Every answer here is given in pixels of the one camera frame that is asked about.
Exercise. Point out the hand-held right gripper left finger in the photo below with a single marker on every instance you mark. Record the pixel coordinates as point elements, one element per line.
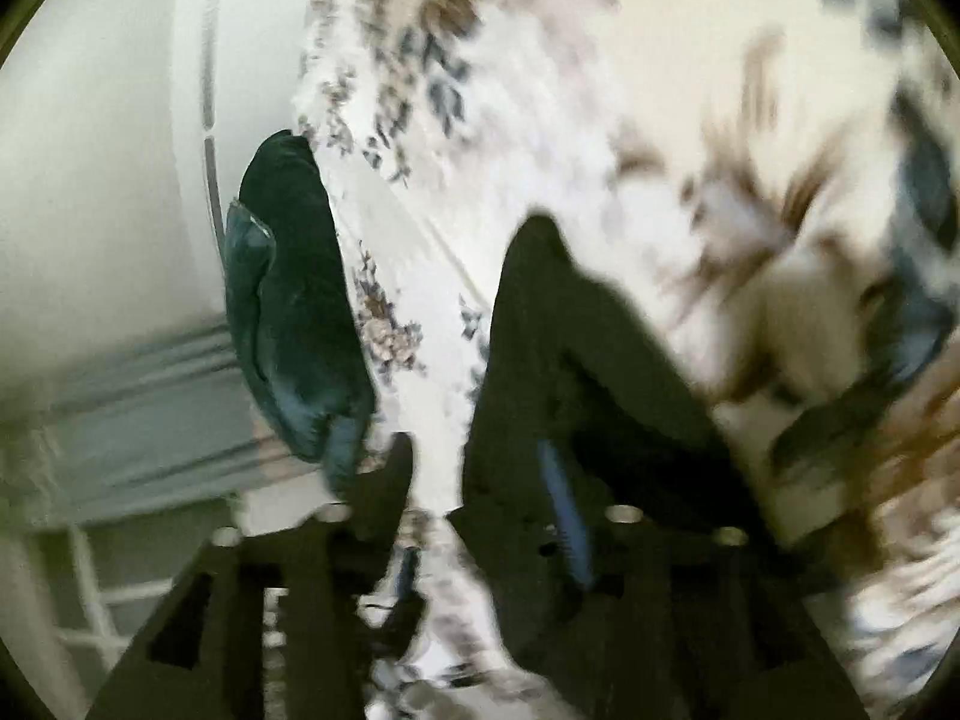
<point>382,487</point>

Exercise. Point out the dark green blanket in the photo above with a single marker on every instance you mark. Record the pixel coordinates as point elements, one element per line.
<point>300,315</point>

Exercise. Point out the white headboard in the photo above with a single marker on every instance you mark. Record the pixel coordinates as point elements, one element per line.
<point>255,52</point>

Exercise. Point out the dark striped sweater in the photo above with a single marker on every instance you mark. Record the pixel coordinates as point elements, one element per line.
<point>570,352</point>

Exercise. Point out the floral bedspread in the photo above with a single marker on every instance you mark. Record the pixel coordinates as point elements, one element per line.
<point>562,90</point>

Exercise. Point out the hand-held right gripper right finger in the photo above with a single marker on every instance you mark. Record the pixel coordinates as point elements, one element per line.
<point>570,525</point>

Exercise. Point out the grey-green curtain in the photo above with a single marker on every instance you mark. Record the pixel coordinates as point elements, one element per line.
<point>150,427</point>

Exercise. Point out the window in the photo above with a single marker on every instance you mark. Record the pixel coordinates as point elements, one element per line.
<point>86,585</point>

